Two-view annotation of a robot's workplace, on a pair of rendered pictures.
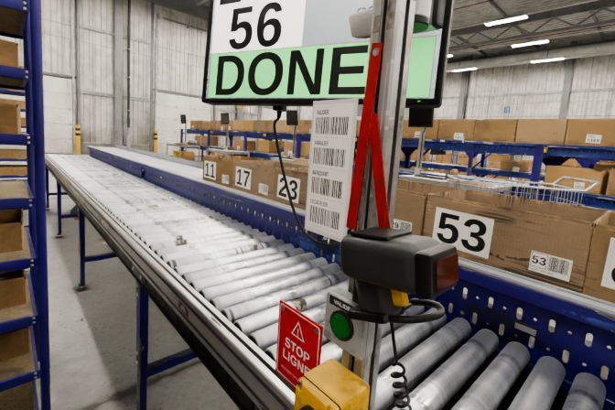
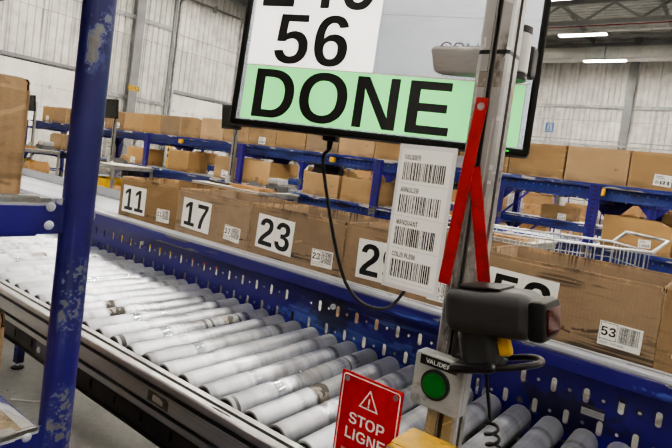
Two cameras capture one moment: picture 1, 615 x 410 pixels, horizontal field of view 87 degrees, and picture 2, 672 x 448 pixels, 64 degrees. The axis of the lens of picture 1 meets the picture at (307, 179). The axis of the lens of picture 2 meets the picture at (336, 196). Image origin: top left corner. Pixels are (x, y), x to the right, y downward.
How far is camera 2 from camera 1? 30 cm
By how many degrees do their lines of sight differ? 11
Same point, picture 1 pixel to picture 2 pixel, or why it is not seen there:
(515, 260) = (582, 332)
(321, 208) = (406, 261)
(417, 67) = not seen: hidden behind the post
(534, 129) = (588, 162)
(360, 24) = (444, 59)
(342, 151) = (437, 201)
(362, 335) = (460, 392)
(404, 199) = not seen: hidden behind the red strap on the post
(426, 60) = (516, 109)
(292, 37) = (361, 60)
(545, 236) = (616, 303)
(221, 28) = (264, 34)
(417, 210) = not seen: hidden behind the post
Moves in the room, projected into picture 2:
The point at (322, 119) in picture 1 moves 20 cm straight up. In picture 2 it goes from (412, 165) to (433, 15)
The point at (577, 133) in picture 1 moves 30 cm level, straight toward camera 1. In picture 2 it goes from (642, 171) to (643, 169)
